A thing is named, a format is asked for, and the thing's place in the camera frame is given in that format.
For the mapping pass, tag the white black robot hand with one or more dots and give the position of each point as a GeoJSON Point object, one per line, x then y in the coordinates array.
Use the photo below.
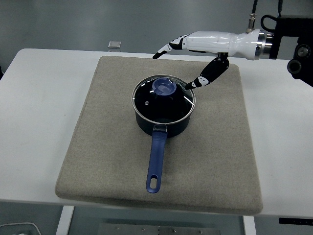
{"type": "Point", "coordinates": [220, 42]}

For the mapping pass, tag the glass pot lid blue knob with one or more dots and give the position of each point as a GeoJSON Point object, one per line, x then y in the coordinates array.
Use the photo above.
{"type": "Point", "coordinates": [156, 105]}

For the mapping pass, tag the small silver floor plate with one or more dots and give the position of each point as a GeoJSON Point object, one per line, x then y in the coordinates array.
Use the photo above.
{"type": "Point", "coordinates": [114, 44]}

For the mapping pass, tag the beige fabric mat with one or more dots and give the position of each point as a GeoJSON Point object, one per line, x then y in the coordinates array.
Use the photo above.
{"type": "Point", "coordinates": [110, 147]}

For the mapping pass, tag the white table leg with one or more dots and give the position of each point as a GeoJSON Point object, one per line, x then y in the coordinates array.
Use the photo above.
{"type": "Point", "coordinates": [64, 220]}
{"type": "Point", "coordinates": [249, 226]}

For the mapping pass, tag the black table control panel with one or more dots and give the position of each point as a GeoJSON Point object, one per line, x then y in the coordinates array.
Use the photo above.
{"type": "Point", "coordinates": [296, 220]}

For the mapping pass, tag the grey metal plate with screws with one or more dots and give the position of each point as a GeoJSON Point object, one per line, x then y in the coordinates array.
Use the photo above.
{"type": "Point", "coordinates": [159, 230]}

